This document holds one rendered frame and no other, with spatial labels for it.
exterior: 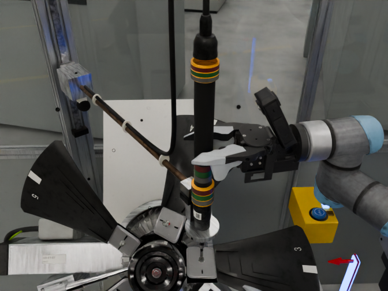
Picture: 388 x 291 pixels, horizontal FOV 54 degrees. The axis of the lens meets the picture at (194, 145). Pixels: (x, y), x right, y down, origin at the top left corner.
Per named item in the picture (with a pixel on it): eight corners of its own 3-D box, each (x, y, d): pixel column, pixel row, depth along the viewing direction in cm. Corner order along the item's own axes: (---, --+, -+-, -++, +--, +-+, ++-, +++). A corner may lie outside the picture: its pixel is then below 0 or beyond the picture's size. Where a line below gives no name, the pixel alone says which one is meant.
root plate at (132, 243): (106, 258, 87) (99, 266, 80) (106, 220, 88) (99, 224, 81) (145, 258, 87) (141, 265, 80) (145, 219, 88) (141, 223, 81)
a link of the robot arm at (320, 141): (335, 134, 65) (314, 111, 72) (311, 137, 65) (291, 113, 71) (326, 167, 70) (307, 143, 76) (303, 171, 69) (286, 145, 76)
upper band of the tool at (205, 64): (185, 77, 58) (185, 59, 57) (206, 70, 61) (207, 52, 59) (202, 87, 56) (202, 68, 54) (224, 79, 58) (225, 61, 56)
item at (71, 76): (60, 90, 117) (53, 64, 113) (81, 84, 121) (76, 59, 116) (73, 103, 111) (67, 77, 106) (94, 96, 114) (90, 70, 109)
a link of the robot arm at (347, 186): (346, 226, 74) (360, 183, 67) (303, 193, 81) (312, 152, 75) (371, 211, 77) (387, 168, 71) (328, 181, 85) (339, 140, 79)
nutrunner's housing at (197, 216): (189, 235, 79) (186, 13, 53) (203, 227, 81) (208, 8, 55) (200, 247, 77) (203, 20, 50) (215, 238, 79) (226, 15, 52)
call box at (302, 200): (287, 209, 128) (291, 186, 122) (316, 209, 128) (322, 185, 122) (299, 247, 115) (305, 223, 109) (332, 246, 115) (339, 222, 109)
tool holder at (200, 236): (172, 220, 79) (171, 185, 74) (199, 206, 83) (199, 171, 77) (198, 248, 74) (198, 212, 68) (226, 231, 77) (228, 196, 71)
